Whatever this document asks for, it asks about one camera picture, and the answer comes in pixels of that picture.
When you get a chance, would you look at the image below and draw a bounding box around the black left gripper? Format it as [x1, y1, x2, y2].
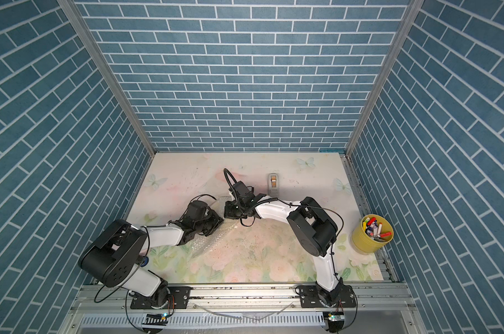
[193, 209, 226, 237]

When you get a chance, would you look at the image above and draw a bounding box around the clear bubble wrap sheet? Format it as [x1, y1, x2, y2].
[191, 219, 237, 257]

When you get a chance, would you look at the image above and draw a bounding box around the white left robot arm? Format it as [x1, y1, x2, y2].
[78, 200, 224, 308]

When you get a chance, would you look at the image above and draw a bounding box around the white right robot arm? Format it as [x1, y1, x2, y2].
[224, 182, 340, 292]

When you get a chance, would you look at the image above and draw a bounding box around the grey tape dispenser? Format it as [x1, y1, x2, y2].
[268, 173, 280, 198]

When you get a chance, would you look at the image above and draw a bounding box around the yellow pen bucket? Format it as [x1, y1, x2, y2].
[350, 214, 395, 254]

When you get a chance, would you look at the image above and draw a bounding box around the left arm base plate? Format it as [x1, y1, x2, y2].
[130, 286, 192, 310]

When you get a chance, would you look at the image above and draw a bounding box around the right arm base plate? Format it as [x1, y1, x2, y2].
[295, 285, 358, 308]

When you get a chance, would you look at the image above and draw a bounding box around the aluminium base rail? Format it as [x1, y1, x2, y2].
[60, 281, 425, 333]

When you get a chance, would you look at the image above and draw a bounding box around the aluminium corner post left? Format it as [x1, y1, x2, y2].
[57, 0, 156, 158]

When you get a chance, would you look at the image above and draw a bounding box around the aluminium corner post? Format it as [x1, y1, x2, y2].
[345, 0, 424, 157]
[57, 0, 156, 158]

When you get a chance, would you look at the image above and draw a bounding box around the aluminium corner post right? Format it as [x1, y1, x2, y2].
[345, 0, 424, 157]

